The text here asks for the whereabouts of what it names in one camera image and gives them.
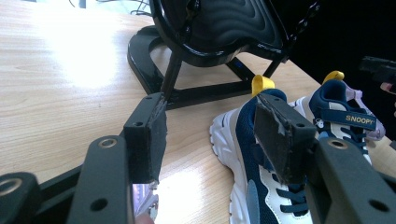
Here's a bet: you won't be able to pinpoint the navy and white sneaker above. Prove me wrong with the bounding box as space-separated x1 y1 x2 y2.
209 74 314 224
290 70 387 166

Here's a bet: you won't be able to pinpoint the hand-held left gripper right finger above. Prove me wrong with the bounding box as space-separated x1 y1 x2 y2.
253 90 396 224

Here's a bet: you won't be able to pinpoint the black floor cables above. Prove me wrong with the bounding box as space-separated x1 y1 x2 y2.
129 0 154 17

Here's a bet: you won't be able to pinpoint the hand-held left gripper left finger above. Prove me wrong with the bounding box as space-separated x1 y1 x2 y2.
66 92 168 224

